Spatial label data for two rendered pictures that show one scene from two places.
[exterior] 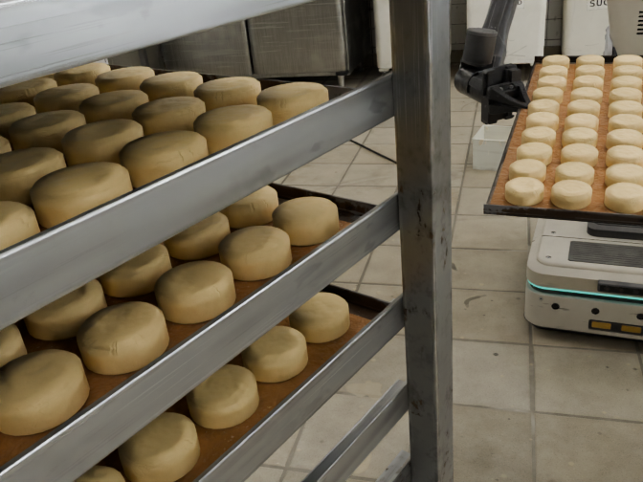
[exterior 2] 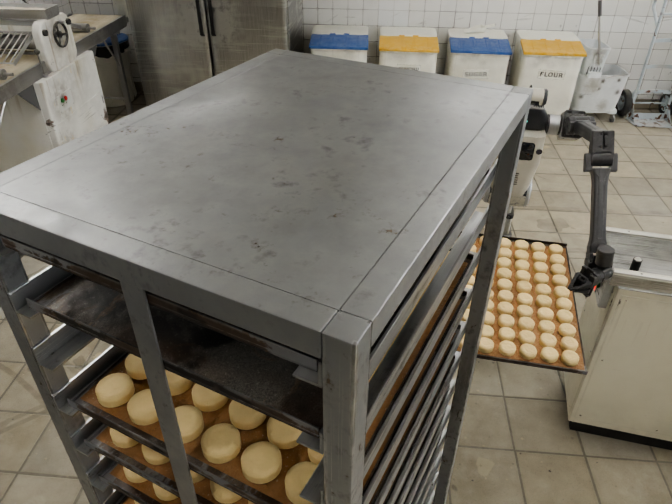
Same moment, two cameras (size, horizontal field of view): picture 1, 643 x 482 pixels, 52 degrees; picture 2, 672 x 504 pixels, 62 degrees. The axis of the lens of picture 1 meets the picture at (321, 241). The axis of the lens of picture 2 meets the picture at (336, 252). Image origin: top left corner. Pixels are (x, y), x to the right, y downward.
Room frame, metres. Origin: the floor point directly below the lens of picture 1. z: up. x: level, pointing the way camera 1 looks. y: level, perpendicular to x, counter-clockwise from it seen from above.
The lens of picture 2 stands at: (-0.32, 0.39, 2.11)
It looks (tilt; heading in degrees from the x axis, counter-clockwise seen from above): 35 degrees down; 347
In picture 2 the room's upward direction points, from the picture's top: straight up
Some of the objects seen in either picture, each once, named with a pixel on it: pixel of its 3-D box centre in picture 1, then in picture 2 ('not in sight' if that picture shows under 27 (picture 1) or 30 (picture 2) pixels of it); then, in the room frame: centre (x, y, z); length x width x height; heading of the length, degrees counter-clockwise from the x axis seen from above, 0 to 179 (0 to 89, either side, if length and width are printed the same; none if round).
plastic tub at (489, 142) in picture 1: (507, 148); not in sight; (3.09, -0.97, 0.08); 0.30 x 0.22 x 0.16; 61
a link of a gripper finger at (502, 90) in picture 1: (513, 106); not in sight; (1.15, -0.37, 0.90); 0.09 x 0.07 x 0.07; 18
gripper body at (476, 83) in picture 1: (491, 90); not in sight; (1.21, -0.35, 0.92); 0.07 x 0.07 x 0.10; 18
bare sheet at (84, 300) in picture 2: not in sight; (298, 225); (0.36, 0.29, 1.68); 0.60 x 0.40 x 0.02; 140
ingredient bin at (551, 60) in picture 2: not in sight; (541, 79); (4.45, -2.71, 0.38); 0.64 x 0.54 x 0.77; 160
